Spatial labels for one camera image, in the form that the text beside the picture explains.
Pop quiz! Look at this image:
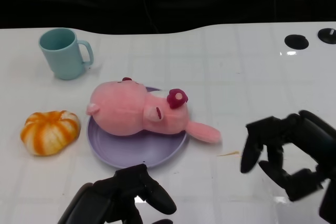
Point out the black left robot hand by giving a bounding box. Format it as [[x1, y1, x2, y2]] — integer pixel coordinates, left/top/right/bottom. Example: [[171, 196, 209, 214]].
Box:
[[91, 163, 177, 224]]

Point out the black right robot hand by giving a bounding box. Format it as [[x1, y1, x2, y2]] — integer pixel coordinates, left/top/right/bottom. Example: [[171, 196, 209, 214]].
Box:
[[240, 110, 336, 202]]

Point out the pink plush beaver doll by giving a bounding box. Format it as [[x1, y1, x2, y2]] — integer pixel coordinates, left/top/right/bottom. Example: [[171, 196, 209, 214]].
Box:
[[86, 77, 222, 145]]

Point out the lavender plastic plate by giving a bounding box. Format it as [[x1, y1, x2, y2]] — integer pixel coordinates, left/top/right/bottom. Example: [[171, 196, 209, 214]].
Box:
[[87, 86, 188, 169]]

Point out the orange white striped pumpkin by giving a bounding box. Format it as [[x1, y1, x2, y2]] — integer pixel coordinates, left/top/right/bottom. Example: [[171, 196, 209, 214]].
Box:
[[20, 110, 81, 156]]

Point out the black round table grommet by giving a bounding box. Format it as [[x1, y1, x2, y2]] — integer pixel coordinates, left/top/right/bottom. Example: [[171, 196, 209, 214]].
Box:
[[318, 28, 336, 44], [285, 34, 309, 50]]

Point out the teal plastic mug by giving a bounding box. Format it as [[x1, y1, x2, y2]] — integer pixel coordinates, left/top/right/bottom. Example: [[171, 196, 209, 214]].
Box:
[[39, 28, 95, 81]]

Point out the thin black background cable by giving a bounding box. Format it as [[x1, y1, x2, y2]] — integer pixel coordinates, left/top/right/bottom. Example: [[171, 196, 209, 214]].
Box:
[[141, 0, 161, 32]]

